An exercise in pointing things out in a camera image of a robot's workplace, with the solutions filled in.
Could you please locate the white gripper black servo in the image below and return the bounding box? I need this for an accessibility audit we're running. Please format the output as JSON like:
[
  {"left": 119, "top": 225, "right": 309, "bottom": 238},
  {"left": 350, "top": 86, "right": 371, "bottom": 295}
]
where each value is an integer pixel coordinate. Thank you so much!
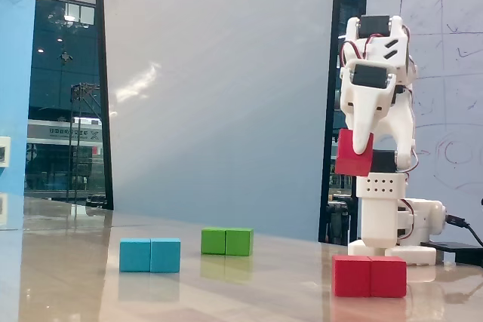
[{"left": 340, "top": 58, "right": 398, "bottom": 155}]

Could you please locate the small red cube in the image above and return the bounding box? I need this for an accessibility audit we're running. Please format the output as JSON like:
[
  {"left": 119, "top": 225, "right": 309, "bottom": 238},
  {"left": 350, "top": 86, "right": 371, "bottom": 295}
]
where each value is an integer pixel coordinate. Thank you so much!
[{"left": 334, "top": 128, "right": 375, "bottom": 178}]

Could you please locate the long red block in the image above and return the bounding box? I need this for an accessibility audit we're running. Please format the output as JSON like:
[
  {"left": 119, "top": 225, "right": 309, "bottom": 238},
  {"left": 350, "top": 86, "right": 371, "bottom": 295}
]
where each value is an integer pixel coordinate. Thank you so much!
[{"left": 331, "top": 254, "right": 408, "bottom": 299}]

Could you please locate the long green block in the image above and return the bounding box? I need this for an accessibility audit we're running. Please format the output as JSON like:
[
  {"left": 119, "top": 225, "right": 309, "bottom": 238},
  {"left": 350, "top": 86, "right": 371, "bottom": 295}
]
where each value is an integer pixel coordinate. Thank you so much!
[{"left": 200, "top": 227, "right": 254, "bottom": 257}]

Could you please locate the long blue block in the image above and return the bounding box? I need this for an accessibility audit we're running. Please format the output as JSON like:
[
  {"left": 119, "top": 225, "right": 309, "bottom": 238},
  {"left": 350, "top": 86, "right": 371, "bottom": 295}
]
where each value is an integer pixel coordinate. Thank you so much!
[{"left": 119, "top": 238, "right": 182, "bottom": 274}]

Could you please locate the whiteboard with marker drawings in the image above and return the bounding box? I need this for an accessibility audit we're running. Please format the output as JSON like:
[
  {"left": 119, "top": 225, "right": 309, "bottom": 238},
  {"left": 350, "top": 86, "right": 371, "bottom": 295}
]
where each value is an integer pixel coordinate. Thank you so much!
[{"left": 364, "top": 0, "right": 483, "bottom": 251}]

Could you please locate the flat black box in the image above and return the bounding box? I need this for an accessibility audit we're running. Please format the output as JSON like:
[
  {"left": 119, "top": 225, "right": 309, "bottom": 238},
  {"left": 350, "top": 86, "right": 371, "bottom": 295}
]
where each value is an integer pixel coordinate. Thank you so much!
[{"left": 420, "top": 241, "right": 483, "bottom": 265}]

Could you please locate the black metal scaffold tower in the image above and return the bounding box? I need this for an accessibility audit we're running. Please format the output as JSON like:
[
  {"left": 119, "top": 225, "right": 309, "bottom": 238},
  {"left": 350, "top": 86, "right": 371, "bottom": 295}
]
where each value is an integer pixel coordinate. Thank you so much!
[{"left": 69, "top": 82, "right": 103, "bottom": 204}]

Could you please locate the red black white servo cable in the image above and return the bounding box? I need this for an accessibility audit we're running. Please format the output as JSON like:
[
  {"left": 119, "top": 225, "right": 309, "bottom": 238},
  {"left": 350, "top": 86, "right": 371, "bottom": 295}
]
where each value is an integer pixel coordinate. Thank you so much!
[
  {"left": 399, "top": 197, "right": 418, "bottom": 242},
  {"left": 339, "top": 35, "right": 374, "bottom": 74}
]

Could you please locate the black power cable with plug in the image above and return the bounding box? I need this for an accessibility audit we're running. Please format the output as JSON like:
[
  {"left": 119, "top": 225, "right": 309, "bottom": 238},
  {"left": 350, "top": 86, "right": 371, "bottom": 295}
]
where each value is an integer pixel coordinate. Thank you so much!
[{"left": 445, "top": 214, "right": 483, "bottom": 247}]

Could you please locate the slim black window frame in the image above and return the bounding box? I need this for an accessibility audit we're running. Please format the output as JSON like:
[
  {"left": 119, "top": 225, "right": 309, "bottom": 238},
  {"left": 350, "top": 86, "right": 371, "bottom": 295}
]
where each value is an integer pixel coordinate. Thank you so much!
[{"left": 93, "top": 0, "right": 115, "bottom": 211}]

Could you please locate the white wall socket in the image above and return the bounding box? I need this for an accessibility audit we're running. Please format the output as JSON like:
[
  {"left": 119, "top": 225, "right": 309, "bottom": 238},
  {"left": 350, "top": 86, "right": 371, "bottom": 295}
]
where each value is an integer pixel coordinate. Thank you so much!
[{"left": 0, "top": 136, "right": 11, "bottom": 167}]

